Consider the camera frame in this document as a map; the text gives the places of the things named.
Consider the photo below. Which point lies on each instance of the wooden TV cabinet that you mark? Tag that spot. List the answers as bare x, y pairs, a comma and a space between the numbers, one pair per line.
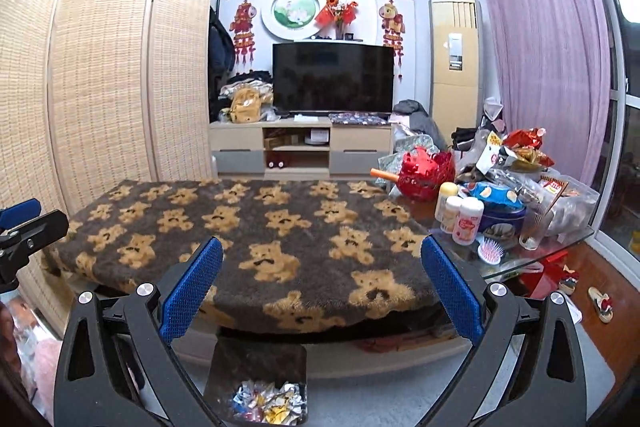
291, 150

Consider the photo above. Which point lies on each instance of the woven folding screen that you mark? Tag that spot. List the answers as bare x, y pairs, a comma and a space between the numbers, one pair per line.
104, 116

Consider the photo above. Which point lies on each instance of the black television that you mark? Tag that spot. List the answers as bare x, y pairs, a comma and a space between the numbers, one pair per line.
322, 77

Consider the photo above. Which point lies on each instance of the black trash bin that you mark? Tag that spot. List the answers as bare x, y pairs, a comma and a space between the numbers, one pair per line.
258, 384

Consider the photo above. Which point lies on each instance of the white bottle pink label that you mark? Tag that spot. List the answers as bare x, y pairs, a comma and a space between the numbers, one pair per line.
468, 221

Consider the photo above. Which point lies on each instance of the purple curtain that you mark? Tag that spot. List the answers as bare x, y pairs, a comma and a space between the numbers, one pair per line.
554, 73

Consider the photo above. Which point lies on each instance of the standing air conditioner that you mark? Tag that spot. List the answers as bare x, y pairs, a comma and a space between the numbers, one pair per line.
456, 86

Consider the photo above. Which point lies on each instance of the bear pattern fuzzy blanket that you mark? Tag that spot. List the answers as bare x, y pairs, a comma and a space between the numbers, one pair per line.
299, 256

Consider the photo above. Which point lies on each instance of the white bottle yellow cap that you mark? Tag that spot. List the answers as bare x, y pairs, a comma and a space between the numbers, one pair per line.
446, 190

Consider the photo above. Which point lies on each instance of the white jar orange label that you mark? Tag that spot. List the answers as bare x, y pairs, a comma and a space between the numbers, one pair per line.
450, 213

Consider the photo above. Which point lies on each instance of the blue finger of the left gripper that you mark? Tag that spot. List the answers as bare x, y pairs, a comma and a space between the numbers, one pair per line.
12, 217
26, 239

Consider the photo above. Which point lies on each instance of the red openwork basket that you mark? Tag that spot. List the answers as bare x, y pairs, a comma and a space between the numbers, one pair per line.
422, 173

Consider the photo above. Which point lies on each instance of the red gift bag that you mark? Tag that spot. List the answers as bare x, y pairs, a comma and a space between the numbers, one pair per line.
550, 274

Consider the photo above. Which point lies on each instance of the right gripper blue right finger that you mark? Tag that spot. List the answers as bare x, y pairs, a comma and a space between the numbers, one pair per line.
461, 304

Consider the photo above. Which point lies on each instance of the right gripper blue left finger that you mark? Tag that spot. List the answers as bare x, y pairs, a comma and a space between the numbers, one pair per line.
184, 287

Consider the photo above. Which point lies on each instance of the pink hairbrush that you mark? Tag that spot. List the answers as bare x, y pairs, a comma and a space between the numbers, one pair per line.
489, 251

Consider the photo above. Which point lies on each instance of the yellow backpack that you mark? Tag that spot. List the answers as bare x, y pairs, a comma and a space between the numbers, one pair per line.
246, 106

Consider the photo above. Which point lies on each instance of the round wall plate picture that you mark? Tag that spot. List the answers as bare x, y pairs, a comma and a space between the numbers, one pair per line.
291, 20

